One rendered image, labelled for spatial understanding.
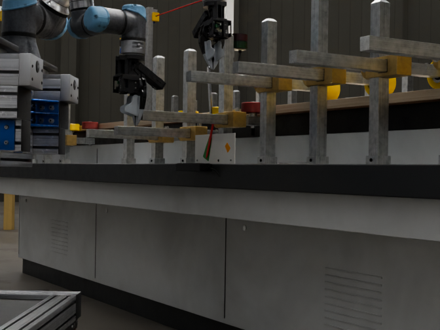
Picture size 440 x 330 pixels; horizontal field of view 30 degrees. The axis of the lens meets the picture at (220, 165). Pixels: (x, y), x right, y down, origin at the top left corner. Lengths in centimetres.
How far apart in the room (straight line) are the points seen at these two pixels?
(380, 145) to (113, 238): 217
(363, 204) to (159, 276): 161
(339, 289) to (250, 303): 51
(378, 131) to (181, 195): 109
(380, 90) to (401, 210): 31
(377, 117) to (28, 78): 95
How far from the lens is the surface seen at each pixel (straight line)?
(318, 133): 231
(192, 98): 295
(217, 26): 264
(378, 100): 212
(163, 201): 313
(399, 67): 207
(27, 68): 234
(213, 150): 275
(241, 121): 267
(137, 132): 280
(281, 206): 247
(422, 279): 232
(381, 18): 215
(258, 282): 294
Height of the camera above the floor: 68
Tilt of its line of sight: level
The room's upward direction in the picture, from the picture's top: 1 degrees clockwise
